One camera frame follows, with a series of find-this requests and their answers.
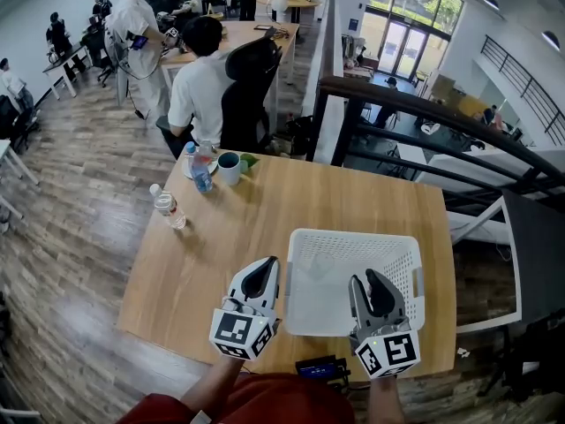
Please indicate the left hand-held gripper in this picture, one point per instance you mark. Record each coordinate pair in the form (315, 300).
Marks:
(234, 331)

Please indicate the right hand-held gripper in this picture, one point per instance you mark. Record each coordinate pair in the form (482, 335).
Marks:
(397, 351)

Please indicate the white plastic basket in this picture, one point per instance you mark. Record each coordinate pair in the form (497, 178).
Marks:
(326, 307)

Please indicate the person's right forearm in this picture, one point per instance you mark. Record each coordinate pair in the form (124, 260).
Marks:
(385, 400)

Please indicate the person's left forearm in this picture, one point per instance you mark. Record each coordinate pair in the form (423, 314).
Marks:
(212, 384)

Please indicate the black device blue screen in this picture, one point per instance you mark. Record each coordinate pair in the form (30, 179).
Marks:
(318, 369)

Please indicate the person's red clothing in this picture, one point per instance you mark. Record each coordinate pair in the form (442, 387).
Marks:
(282, 400)

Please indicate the clear water bottle red label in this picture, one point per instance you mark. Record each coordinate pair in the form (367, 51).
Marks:
(170, 208)

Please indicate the pale teal mug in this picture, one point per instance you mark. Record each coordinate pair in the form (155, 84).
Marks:
(228, 172)

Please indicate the green leaf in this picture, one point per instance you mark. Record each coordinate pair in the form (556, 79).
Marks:
(250, 161)

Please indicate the blue label water bottle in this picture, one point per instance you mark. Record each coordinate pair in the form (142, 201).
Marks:
(201, 170)

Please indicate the white plate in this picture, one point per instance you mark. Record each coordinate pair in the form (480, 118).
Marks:
(186, 169)

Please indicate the small clear bottle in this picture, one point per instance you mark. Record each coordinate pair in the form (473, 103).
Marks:
(206, 148)

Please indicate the black bag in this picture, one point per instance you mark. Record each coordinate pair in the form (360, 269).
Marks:
(300, 133)

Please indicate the black mesh office chair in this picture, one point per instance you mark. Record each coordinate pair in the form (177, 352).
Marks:
(249, 95)

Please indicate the black stair railing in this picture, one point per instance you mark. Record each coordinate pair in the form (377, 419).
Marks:
(441, 122)

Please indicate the long wooden desk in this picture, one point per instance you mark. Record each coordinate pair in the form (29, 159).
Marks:
(247, 33)

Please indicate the black balcony railing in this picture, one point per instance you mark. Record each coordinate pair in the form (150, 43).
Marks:
(521, 82)

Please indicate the glass entrance doors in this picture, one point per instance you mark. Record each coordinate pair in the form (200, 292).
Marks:
(410, 24)

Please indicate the round wooden table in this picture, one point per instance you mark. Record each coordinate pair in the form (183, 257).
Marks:
(300, 2)

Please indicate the silver kettle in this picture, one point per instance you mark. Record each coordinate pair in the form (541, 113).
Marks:
(53, 55)

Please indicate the black pendant lamp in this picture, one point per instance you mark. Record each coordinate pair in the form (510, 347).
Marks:
(551, 40)
(491, 3)

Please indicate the black desk white frame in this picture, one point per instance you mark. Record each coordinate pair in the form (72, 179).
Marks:
(536, 259)

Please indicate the blue wall sign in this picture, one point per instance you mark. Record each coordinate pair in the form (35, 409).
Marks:
(352, 24)

